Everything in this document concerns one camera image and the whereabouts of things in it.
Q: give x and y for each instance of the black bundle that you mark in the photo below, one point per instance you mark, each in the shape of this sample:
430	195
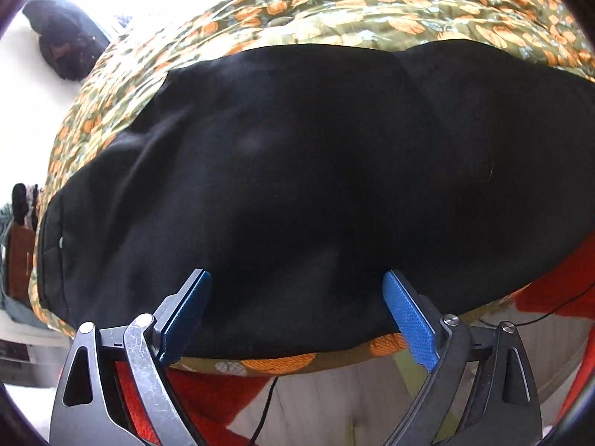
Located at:
19	202

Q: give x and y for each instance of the brown wooden cabinet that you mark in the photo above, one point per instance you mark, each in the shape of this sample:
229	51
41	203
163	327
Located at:
21	260

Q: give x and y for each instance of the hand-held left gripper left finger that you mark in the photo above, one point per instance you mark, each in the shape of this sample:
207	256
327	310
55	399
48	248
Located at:
183	320

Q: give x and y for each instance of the dark hanging clothes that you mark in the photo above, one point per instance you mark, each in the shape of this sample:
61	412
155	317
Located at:
65	42

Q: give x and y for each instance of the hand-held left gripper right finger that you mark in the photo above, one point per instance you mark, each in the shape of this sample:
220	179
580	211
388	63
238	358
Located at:
411	320

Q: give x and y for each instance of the orange floral quilt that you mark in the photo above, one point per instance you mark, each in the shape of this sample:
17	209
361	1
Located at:
372	9

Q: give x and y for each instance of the orange fleece blanket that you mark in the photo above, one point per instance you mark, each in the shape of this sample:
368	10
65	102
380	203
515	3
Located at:
204	404

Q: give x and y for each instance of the black pants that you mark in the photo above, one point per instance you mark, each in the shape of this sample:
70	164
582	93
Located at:
302	186

